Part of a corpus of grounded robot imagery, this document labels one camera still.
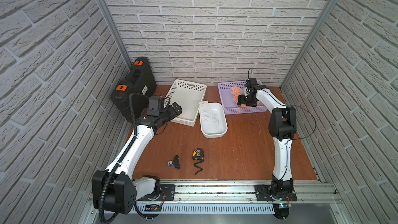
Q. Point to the white perforated plastic basket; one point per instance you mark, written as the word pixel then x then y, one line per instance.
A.
pixel 188 95

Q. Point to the aluminium mounting rail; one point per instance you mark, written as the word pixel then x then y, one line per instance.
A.
pixel 234 197

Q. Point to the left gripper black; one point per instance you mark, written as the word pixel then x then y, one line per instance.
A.
pixel 171 112

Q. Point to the black plastic tool case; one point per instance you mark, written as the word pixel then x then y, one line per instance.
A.
pixel 140 81

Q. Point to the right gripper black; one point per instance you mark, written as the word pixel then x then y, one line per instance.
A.
pixel 243 100

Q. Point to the purple perforated plastic basket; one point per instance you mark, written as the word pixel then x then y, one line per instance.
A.
pixel 229 101

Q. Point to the white plastic tub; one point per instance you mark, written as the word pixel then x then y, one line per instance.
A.
pixel 218 127

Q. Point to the small black gripper part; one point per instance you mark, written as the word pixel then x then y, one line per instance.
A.
pixel 174 163

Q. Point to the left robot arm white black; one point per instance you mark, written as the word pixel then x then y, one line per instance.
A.
pixel 113 190

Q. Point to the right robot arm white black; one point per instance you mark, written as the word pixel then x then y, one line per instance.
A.
pixel 282 128

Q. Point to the yellow black tape measure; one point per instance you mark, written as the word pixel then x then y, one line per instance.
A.
pixel 198 154

